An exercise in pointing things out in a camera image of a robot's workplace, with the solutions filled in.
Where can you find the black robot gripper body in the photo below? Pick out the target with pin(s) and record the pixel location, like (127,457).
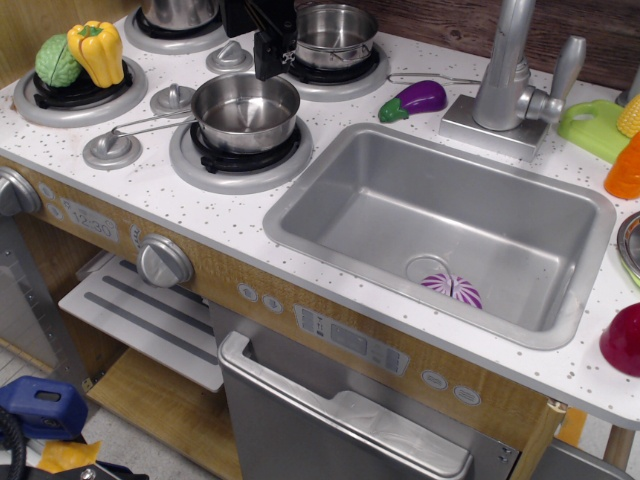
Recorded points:
(273,53)

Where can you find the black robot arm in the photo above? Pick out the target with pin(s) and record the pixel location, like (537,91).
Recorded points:
(274,24)

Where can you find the silver stove knob rear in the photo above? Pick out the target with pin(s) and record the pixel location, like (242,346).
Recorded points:
(230,58)

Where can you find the silver stove knob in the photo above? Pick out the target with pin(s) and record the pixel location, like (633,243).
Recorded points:
(172,101)
(111,152)
(230,58)

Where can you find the rear right stove burner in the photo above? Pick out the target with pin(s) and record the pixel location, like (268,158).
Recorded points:
(318,85)

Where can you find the stove burner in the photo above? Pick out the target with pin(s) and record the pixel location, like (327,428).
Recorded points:
(149,39)
(318,85)
(220,172)
(81,104)

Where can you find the silver stove knob middle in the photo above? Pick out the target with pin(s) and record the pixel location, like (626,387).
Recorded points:
(172,101)

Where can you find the front right stove burner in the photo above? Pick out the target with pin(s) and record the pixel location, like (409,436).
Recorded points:
(220,172)

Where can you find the rear left stove burner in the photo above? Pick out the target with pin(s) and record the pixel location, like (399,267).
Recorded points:
(149,39)

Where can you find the silver stove knob front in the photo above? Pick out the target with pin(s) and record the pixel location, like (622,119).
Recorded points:
(111,152)

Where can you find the front left stove burner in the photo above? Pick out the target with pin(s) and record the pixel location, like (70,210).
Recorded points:
(81,104)

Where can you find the steel pot on rear burner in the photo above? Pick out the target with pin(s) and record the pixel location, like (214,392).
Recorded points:
(334,36)

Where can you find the steel pot at top left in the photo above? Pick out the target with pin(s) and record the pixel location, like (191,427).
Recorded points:
(179,15)

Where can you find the purple toy eggplant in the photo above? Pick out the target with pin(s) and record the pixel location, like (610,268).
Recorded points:
(426,96)

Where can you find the yellow toy bell pepper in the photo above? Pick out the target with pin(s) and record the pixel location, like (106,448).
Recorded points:
(98,48)

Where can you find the green toy cabbage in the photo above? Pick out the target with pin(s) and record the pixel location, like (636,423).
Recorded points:
(54,63)

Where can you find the large silver oven dial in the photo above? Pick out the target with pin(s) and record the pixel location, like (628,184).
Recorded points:
(162,263)

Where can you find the silver toy faucet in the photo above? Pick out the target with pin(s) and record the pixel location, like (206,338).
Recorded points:
(509,115)

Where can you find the white oven rack shelf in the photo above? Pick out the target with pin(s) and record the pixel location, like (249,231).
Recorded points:
(170,326)

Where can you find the silver dial at left edge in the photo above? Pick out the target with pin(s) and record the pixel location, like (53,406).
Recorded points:
(17,194)

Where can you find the purple striped toy onion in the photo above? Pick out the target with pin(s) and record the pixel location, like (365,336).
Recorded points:
(454,287)

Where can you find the grey sink basin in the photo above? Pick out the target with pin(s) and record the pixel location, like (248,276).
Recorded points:
(393,209)

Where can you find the green toy cutting board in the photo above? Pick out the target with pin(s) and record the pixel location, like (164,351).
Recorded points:
(592,126)

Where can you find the grey oven door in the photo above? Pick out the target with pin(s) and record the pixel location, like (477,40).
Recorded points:
(34,339)

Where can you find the yellow toy corn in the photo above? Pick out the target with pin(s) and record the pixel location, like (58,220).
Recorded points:
(628,122)

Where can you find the silver dishwasher door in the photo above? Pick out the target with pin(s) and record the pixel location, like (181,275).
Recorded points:
(295,417)

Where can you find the orange toy carrot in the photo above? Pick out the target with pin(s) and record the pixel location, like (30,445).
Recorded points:
(622,180)

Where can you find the steel bowl at right edge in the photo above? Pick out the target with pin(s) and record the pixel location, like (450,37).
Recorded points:
(627,240)

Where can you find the blue clamp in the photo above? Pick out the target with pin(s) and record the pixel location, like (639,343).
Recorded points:
(45,409)

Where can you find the red toy fruit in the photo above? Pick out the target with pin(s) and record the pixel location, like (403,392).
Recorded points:
(619,343)

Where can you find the yellow cloth piece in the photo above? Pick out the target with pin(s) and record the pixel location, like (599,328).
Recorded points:
(59,456)

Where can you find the steel pan with wire handle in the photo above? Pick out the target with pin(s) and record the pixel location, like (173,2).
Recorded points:
(237,113)

